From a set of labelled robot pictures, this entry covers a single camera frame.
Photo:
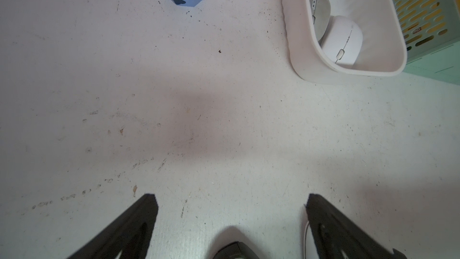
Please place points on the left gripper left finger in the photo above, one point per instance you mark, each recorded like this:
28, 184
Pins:
127, 237

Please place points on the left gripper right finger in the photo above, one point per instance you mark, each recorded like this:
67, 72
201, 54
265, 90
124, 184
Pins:
329, 234

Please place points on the black mouse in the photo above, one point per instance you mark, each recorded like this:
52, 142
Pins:
236, 250

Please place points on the white mouse blue label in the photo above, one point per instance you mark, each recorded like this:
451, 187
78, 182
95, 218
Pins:
342, 41

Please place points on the grey computer mouse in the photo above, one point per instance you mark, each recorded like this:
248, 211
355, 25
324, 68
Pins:
321, 12

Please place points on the white storage box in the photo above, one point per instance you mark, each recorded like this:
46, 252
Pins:
383, 52

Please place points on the green file organizer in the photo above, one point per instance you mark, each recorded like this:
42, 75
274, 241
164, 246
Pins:
431, 30

